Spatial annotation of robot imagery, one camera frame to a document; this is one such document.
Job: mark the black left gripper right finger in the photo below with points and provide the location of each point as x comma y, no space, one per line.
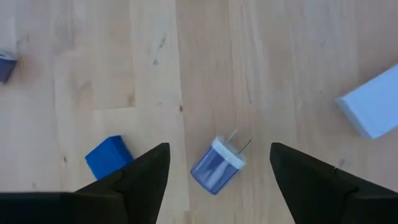
326,199

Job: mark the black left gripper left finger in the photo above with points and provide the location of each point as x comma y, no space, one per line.
136,193

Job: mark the white rectangular box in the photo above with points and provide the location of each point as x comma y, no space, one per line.
373,105

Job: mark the blue rectangular block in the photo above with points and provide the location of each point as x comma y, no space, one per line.
105,157

